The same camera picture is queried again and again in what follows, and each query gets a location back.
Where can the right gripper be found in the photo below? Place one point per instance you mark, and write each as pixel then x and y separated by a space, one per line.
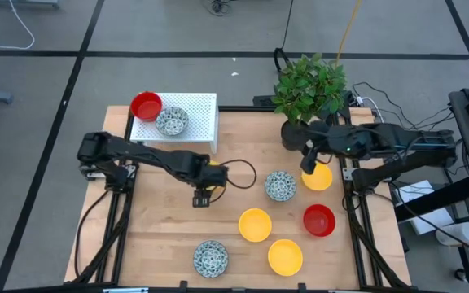
pixel 324 138

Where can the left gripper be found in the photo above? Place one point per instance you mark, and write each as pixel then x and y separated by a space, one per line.
pixel 212 175

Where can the teal bowl with patterned inside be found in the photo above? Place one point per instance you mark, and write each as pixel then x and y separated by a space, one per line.
pixel 280 186
pixel 172 121
pixel 210 259

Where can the small red plastic bowl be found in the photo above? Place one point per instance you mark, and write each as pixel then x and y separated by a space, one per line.
pixel 319 220
pixel 146 106

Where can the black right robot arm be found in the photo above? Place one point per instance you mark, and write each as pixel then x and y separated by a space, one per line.
pixel 401 140

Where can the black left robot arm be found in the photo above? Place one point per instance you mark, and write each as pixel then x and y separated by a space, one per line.
pixel 137 152

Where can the black plant pot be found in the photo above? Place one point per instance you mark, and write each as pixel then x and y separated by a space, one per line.
pixel 291 138

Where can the green leafy plant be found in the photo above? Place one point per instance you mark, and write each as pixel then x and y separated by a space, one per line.
pixel 309 87

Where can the black power strip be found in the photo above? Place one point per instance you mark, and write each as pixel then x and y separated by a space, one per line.
pixel 265 101

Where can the white perforated metal shelf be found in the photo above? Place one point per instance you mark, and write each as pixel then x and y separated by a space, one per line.
pixel 202 118

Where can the black table clamp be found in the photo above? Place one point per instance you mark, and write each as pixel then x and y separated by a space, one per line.
pixel 183 286
pixel 301 287

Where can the white paper box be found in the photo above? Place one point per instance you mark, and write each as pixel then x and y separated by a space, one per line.
pixel 422 195

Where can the black desk crossbar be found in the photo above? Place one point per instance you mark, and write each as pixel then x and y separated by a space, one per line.
pixel 438 199

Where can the white bag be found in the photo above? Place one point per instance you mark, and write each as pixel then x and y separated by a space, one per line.
pixel 460 234

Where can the black caster wheel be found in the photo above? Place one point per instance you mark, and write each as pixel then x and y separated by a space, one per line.
pixel 461 274

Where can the black aluminium table frame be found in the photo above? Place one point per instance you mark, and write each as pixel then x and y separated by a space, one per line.
pixel 238 108

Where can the silver frame bracket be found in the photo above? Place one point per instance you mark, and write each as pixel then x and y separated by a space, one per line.
pixel 125 290

